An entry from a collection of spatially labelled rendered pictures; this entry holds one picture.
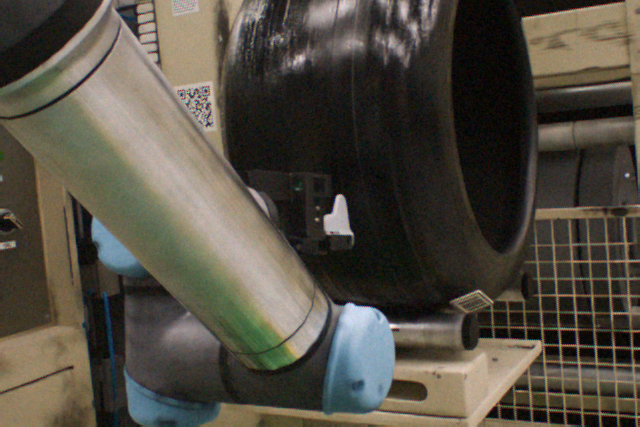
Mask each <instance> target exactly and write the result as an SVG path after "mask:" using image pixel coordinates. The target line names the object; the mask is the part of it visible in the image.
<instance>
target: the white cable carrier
mask: <svg viewBox="0 0 640 427"><path fill-rule="evenodd" d="M136 3H139V4H140V5H138V6H137V14H141V15H140V16H138V24H142V25H141V26H139V33H140V34H146V35H142V36H140V43H141V44H147V45H142V47H143V48H144V50H145V51H146V52H147V54H148V53H151V54H148V55H149V56H150V58H151V59H152V60H153V62H154V63H155V64H156V66H157V67H158V68H159V70H160V71H161V72H162V70H161V65H160V64H161V60H160V55H159V54H160V50H159V41H158V31H157V21H156V10H154V9H155V1H154V0H136ZM142 3H144V4H142ZM143 14H145V15H143ZM143 24H145V25H143ZM148 33H149V34H148ZM148 43H150V44H148ZM159 63H160V64H159Z"/></svg>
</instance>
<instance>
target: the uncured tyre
mask: <svg viewBox="0 0 640 427"><path fill-rule="evenodd" d="M220 121H221V135H222V144H223V151H224V157H225V158H226V159H227V161H228V162H229V163H230V165H231V166H232V168H233V170H234V171H235V172H245V171H254V170H259V171H268V172H277V173H286V174H296V173H312V174H321V175H329V176H331V190H332V197H325V213H324V216H325V215H326V214H331V213H332V211H333V207H334V203H335V199H336V196H337V195H342V196H343V197H344V198H345V201H346V207H347V214H348V221H349V229H350V231H351V233H353V235H354V243H353V246H352V249H346V250H324V251H327V254H324V255H298V257H299V258H300V259H301V261H302V262H303V263H304V265H305V266H306V267H307V269H309V270H310V271H311V273H312V274H313V275H314V277H315V278H316V279H317V282H318V283H319V285H320V286H321V287H322V289H323V290H324V291H325V293H326V294H327V295H328V297H329V298H330V299H331V301H332V302H333V303H334V304H335V305H338V306H345V305H346V304H353V305H354V306H356V307H371V308H374V309H377V310H378V311H380V312H417V313H455V314H464V313H462V312H461V311H460V310H458V309H457V308H455V307H454V306H452V305H451V304H450V303H449V302H450V301H453V300H455V299H458V298H461V297H463V296H466V295H468V294H471V293H473V292H476V290H480V291H481V293H482V294H483V295H484V296H486V297H488V298H489V299H490V300H491V301H493V302H495V301H496V300H497V299H498V298H499V297H500V296H501V294H502V293H503V292H504V291H505V290H506V289H507V288H508V287H509V286H510V285H511V284H512V283H513V282H514V281H515V279H516V278H517V276H518V274H519V272H520V271H521V268H522V266H523V264H524V261H525V258H526V255H527V252H528V248H529V244H530V240H531V236H532V229H533V224H534V217H535V209H536V199H537V186H538V125H537V110H536V99H535V88H534V80H533V72H532V65H531V59H530V53H529V48H528V42H527V37H526V33H525V28H524V24H523V20H522V16H521V12H520V9H519V4H518V1H517V0H244V1H242V3H241V5H240V8H239V10H238V12H237V15H236V17H235V19H234V22H233V25H232V27H231V31H230V34H229V38H228V42H227V46H226V50H225V55H224V61H223V68H222V76H221V90H220Z"/></svg>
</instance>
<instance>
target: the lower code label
mask: <svg viewBox="0 0 640 427"><path fill-rule="evenodd" d="M174 90H175V91H176V93H177V94H178V95H179V97H180V98H181V99H182V101H183V103H184V104H185V106H186V107H187V108H188V110H189V111H190V112H191V114H193V115H194V116H195V118H196V119H197V120H198V122H199V123H200V124H201V126H202V127H203V128H204V130H205V131H206V132H209V131H217V123H216V113H215V102H214V91H213V81H208V82H201V83H195V84H187V85H181V86H174Z"/></svg>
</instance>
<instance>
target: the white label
mask: <svg viewBox="0 0 640 427"><path fill-rule="evenodd" d="M449 303H450V304H451V305H452V306H454V307H455V308H457V309H458V310H460V311H461V312H462V313H464V314H468V313H470V312H473V311H476V310H478V309H481V308H484V307H486V306H490V305H492V304H494V302H493V301H491V300H490V299H489V298H488V297H486V296H484V295H483V294H482V293H481V291H480V290H476V292H473V293H471V294H468V295H466V296H463V297H461V298H458V299H455V300H453V301H450V302H449Z"/></svg>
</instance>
